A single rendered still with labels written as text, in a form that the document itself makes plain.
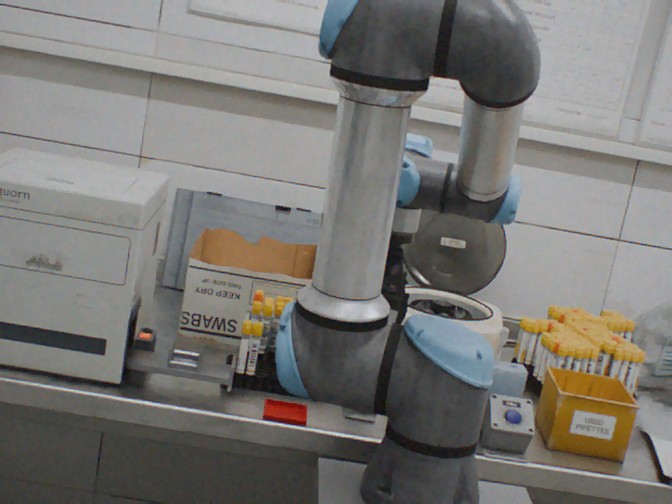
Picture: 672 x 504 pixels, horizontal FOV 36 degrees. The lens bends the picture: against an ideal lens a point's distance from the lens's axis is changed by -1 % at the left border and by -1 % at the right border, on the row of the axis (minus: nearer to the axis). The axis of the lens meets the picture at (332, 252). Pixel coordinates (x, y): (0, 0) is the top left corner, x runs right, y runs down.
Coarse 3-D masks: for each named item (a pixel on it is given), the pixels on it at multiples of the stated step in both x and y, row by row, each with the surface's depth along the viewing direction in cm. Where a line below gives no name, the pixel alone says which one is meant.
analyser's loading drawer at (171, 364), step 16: (128, 352) 164; (144, 352) 166; (176, 352) 166; (192, 352) 166; (128, 368) 161; (144, 368) 160; (160, 368) 160; (176, 368) 161; (192, 368) 161; (208, 368) 164; (224, 368) 165
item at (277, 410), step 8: (272, 400) 164; (280, 400) 165; (264, 408) 160; (272, 408) 162; (280, 408) 163; (288, 408) 164; (296, 408) 164; (304, 408) 164; (264, 416) 158; (272, 416) 158; (280, 416) 158; (288, 416) 160; (296, 416) 161; (304, 416) 160; (296, 424) 158; (304, 424) 158
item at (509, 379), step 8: (496, 368) 171; (504, 368) 171; (512, 368) 172; (520, 368) 173; (496, 376) 171; (504, 376) 171; (512, 376) 172; (520, 376) 172; (496, 384) 172; (504, 384) 172; (512, 384) 172; (520, 384) 172; (496, 392) 172; (504, 392) 172; (512, 392) 172; (520, 392) 172
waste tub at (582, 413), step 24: (552, 384) 171; (576, 384) 177; (600, 384) 177; (552, 408) 168; (576, 408) 165; (600, 408) 165; (624, 408) 165; (552, 432) 166; (576, 432) 166; (600, 432) 166; (624, 432) 166; (600, 456) 167; (624, 456) 166
